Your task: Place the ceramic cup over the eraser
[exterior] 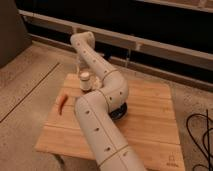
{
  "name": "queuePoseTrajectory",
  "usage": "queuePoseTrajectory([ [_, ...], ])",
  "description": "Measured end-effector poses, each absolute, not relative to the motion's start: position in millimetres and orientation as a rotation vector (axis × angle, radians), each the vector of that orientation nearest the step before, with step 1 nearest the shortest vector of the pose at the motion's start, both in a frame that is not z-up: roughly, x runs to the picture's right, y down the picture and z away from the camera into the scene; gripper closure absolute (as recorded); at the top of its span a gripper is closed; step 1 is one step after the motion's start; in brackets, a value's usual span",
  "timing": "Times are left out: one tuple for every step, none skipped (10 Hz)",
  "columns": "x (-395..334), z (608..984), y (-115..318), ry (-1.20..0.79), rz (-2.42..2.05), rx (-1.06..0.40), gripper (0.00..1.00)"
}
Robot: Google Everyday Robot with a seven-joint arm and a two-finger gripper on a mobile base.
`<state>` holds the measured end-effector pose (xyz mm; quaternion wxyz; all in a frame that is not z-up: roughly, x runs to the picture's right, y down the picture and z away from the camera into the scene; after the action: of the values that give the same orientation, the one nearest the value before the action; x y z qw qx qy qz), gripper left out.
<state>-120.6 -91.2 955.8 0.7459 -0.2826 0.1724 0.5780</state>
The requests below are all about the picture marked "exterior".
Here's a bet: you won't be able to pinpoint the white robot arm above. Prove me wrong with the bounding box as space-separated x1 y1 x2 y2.
70 32 147 171

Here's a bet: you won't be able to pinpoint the white ceramic cup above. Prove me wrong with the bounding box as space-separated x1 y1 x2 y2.
80 72 91 91

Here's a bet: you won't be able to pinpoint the orange eraser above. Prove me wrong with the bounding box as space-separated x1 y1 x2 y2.
58 94 68 115

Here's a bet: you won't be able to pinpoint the black round base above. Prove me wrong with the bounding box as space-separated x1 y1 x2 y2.
109 103 127 120

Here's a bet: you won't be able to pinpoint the wooden table board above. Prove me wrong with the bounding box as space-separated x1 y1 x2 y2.
35 74 185 171

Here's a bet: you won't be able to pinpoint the white metal rail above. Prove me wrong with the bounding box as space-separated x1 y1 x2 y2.
19 10 213 71

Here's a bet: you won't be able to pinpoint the black cables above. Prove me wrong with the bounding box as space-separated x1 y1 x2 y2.
185 109 213 171

